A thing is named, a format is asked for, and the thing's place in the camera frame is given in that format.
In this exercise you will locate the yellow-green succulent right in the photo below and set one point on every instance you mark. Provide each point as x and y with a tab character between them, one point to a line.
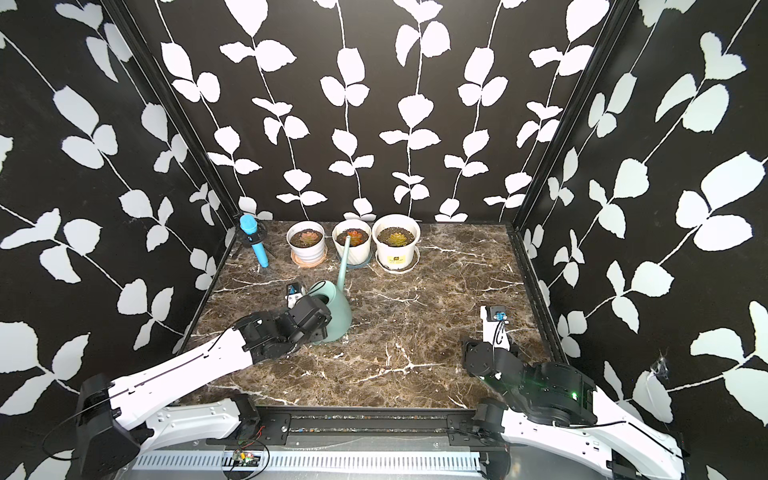
396	236

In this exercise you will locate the mint green watering can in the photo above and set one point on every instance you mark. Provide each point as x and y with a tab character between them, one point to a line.
337	303

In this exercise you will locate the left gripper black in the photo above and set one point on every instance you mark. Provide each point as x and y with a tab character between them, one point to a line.
321	333

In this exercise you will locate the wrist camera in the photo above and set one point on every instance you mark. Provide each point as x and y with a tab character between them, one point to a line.
494	322
294	292

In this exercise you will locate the white saucer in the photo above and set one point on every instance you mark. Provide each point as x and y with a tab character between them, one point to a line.
403	270

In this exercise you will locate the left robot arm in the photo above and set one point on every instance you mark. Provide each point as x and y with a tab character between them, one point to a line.
117	420

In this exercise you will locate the white fluted pot middle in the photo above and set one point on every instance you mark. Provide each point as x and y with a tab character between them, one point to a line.
356	254

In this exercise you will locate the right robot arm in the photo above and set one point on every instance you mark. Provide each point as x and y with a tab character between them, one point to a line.
556	408

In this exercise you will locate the white ribbed pot left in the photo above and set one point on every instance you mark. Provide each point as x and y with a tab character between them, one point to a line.
314	251

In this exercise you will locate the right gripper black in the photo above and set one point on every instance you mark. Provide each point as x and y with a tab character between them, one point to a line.
470	349

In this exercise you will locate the pink-green succulent left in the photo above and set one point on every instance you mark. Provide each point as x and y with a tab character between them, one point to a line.
306	238

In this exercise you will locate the white perforated strip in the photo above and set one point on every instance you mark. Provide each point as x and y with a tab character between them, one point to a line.
407	462

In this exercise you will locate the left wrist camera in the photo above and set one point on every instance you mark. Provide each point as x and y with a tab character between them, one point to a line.
294	292

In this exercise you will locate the small circuit board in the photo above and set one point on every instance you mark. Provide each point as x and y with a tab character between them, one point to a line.
245	460

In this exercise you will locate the blue-grey saucer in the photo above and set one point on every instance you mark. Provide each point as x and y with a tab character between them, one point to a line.
359	265

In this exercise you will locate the black front rail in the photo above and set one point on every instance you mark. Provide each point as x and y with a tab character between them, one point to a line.
273	425

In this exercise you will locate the peach saucer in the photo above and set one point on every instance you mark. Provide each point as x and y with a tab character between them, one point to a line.
308	263

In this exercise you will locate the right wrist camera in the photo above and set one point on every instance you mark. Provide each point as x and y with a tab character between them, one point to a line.
494	322

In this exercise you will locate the blue handheld device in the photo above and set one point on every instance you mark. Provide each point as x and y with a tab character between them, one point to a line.
255	233

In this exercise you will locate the white round pot right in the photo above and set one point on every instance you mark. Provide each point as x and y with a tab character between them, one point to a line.
396	257

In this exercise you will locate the orange succulent middle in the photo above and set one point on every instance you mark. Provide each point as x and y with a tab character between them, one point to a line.
357	237

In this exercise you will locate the black mini tripod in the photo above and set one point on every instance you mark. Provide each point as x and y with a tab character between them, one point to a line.
240	243

